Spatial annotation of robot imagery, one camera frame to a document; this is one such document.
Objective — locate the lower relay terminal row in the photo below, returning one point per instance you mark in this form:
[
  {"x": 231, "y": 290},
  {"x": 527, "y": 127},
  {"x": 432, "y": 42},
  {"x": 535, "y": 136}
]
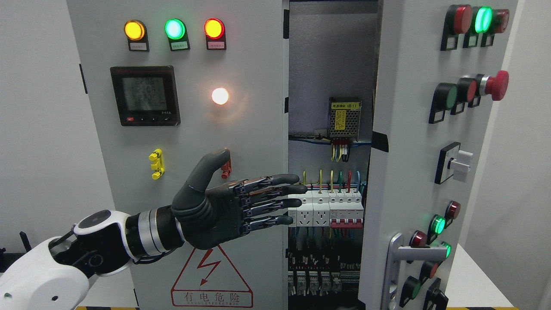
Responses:
[{"x": 316, "y": 275}]

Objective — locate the red terminal connector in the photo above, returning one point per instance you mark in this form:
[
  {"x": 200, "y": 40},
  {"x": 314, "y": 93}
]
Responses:
[{"x": 227, "y": 169}]

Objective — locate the red electric hazard sign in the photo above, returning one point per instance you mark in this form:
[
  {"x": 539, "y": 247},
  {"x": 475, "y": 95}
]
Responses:
[{"x": 210, "y": 279}]

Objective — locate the green indicator lamp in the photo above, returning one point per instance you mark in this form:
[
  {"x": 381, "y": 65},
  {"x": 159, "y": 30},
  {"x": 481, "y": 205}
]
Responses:
[{"x": 176, "y": 32}]

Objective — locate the white right door selector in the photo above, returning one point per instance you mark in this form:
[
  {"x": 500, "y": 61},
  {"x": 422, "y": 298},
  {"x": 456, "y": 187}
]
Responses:
[{"x": 452, "y": 163}]

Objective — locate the red emergency stop button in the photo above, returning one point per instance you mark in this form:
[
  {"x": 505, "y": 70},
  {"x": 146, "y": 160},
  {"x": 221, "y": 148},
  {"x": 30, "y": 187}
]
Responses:
[{"x": 495, "y": 86}]

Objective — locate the metal mesh power supply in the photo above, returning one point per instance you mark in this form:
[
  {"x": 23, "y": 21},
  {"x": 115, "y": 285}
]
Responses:
[{"x": 344, "y": 117}]

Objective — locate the white socket breaker row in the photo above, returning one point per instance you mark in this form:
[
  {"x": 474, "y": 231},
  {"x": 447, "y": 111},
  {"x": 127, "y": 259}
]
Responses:
[{"x": 336, "y": 209}]

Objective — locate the grey cabinet door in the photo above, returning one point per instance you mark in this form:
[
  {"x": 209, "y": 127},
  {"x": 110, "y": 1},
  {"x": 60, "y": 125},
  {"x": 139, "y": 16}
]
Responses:
[
  {"x": 252, "y": 124},
  {"x": 429, "y": 53}
]

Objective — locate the yellow indicator lamp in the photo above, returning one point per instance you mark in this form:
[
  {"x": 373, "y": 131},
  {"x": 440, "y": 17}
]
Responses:
[{"x": 137, "y": 37}]

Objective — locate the yellow terminal connector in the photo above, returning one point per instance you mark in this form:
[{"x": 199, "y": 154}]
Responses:
[{"x": 157, "y": 164}]

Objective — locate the black digital power meter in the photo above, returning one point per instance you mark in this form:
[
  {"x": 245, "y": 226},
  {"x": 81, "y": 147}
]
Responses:
[{"x": 146, "y": 95}]

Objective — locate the dark grey robot hand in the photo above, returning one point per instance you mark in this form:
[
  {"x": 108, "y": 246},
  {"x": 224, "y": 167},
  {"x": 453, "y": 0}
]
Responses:
[{"x": 209, "y": 217}]

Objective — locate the white glowing lamp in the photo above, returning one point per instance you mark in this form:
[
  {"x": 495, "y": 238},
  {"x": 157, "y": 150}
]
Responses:
[{"x": 220, "y": 96}]

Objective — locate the black box at left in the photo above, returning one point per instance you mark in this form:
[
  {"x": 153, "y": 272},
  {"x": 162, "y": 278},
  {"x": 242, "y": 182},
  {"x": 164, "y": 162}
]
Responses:
[{"x": 7, "y": 259}]

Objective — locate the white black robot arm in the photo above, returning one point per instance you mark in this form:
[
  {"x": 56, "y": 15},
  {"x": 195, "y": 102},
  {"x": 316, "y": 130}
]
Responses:
[{"x": 58, "y": 273}]

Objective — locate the silver door handle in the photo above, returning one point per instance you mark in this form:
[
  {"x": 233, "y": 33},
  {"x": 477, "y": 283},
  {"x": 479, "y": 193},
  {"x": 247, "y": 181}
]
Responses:
[{"x": 394, "y": 291}]

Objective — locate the red indicator lamp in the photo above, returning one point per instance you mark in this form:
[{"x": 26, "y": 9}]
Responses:
[{"x": 215, "y": 34}]

